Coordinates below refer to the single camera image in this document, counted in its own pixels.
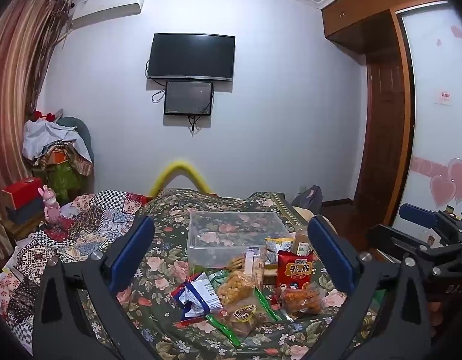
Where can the white sliding door pink hearts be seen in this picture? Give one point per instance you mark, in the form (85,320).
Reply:
(437,63)

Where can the yellow foam tube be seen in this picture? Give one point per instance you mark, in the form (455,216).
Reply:
(178,165)

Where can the wooden overhead cabinet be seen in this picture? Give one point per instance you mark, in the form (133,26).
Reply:
(366,11)

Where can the dark grey box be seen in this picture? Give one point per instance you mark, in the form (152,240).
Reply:
(26,212)

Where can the pink rabbit toy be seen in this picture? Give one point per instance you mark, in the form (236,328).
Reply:
(51,210)

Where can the dark bag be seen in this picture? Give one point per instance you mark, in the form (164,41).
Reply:
(309,197)

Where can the striped brown cloth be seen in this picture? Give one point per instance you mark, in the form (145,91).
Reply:
(79,163)

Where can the black wall television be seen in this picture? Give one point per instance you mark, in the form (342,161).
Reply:
(191,57)

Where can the grey chair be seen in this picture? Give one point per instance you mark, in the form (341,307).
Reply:
(83,131)

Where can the red snack packet yellow print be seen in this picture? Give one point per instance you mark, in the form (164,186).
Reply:
(294,270)

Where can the red flowers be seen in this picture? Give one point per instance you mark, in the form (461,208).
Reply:
(39,115)

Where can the clear bag of orange puffs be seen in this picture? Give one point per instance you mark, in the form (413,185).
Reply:
(234,288)

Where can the green-edged clear bread packet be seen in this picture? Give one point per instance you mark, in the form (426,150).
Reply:
(244,317)

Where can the red box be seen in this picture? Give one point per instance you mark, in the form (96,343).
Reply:
(23,191)

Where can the white crumpled cloth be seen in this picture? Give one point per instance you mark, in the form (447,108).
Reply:
(47,135)

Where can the striped brown curtain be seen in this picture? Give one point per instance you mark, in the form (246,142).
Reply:
(17,101)

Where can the cream cracker pack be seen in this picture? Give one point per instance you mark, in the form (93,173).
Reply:
(253,268)

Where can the floral blanket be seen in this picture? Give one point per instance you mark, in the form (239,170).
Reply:
(171,240)

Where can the clear plastic storage box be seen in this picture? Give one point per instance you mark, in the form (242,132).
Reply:
(234,247)

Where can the patchwork quilt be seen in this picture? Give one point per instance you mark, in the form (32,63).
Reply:
(84,217)

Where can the yellow white snack packet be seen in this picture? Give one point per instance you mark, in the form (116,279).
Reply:
(276,245)

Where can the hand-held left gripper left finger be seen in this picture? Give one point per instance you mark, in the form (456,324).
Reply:
(131,255)

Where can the small green snack packet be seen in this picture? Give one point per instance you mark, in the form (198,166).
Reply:
(218,279)

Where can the red blue biscuit packet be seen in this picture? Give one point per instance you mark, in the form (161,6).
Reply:
(197,296)

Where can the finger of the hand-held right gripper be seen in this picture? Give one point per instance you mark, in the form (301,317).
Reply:
(396,240)
(416,215)

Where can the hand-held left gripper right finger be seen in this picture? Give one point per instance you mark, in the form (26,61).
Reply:
(330,255)

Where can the wooden door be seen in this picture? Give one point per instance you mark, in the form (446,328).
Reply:
(384,131)

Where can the person's right hand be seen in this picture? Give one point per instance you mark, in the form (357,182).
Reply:
(436,311)

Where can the clear bag of orange-red sticks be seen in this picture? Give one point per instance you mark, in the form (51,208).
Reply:
(300,300)

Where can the small black wall monitor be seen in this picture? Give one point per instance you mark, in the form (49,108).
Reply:
(188,97)

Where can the brown snack packet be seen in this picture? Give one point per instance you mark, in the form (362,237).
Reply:
(301,242)

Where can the beige pillow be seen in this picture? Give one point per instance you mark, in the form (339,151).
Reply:
(302,213)

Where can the white air conditioner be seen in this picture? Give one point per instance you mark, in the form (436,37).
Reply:
(107,5)

